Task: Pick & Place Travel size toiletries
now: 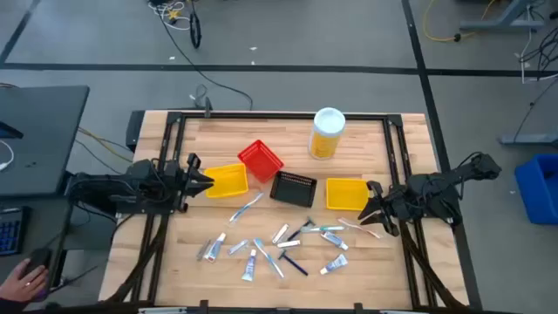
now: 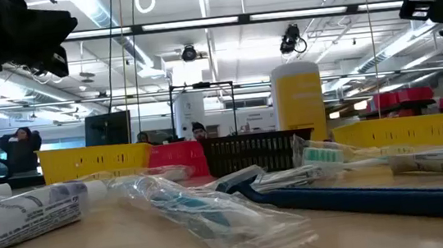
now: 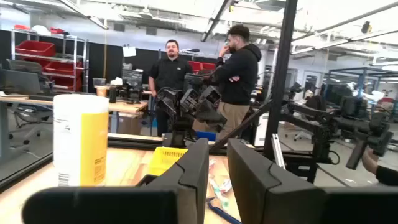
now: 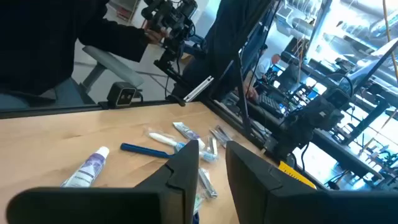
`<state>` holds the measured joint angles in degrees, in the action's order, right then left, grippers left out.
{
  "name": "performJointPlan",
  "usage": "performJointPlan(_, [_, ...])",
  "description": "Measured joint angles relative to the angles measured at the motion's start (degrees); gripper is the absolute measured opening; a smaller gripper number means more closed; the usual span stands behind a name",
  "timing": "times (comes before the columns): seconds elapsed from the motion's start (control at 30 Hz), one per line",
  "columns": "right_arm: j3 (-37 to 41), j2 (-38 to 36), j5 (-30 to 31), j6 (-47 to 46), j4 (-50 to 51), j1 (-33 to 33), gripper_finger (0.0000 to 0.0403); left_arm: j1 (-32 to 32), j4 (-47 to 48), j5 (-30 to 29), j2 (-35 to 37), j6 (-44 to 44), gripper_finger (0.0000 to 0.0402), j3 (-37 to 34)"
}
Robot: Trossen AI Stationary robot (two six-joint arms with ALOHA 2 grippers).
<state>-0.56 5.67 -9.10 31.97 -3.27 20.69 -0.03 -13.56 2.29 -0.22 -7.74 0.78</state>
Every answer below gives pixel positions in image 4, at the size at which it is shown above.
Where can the blue disposable razor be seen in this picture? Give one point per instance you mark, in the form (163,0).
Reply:
(196,219)
(140,150)

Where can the person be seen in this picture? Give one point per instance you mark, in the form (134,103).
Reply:
(224,37)
(265,67)
(37,37)

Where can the silver aluminium extrusion bar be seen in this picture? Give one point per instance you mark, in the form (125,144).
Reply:
(199,88)

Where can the black frame clamp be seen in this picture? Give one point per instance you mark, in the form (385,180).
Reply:
(177,100)

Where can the black computer keyboard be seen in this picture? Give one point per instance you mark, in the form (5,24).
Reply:
(270,105)

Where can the person's hand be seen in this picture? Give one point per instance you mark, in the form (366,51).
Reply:
(251,92)
(154,35)

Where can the small black camera box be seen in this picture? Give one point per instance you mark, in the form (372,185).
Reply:
(121,95)

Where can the bagged silver nail clipper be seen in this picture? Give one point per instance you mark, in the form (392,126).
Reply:
(207,183)
(213,146)
(221,134)

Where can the grey office chair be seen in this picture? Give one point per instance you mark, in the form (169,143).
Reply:
(112,63)

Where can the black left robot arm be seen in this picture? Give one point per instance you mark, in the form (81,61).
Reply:
(320,115)

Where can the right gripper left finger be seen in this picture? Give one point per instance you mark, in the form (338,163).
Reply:
(124,205)

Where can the white purple toothpaste tube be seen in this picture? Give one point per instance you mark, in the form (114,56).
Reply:
(87,169)
(188,133)

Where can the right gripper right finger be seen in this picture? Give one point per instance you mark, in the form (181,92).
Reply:
(280,202)

